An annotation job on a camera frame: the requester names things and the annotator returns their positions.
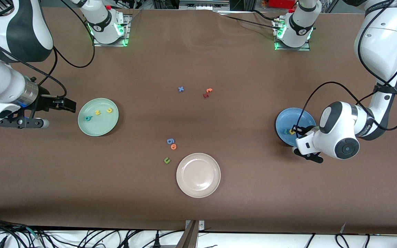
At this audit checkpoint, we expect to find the blue plate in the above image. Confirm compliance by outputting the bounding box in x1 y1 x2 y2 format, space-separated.
275 107 317 147

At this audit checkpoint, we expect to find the light green plate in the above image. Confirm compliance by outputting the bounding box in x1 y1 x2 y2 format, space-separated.
78 98 119 137

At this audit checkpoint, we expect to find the beige plate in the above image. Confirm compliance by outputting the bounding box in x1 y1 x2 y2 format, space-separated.
176 153 221 198

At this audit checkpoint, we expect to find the red box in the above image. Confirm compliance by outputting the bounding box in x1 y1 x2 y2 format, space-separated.
269 0 295 9

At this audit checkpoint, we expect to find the grey equipment rack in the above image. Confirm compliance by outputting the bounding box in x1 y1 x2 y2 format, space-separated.
179 0 230 11

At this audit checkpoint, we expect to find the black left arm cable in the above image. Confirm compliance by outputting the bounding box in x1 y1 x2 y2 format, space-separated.
295 5 397 138

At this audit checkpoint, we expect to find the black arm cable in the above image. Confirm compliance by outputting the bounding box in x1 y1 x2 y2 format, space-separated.
0 0 95 100
295 5 397 138

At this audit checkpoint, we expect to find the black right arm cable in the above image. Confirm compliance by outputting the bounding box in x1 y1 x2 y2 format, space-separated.
0 0 95 100

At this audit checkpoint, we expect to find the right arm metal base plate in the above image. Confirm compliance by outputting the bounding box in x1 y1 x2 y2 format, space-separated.
92 14 130 47

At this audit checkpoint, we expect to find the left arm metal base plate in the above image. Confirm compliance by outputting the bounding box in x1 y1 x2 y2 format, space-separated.
274 17 311 51

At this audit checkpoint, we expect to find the black looped floor cable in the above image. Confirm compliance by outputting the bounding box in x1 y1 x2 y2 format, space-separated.
335 234 352 248

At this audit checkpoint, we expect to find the black base power cable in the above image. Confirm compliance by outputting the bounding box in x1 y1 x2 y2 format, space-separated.
216 10 283 31

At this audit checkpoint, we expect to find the aluminium frame profile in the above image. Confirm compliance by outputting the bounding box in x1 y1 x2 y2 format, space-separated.
174 220 205 248

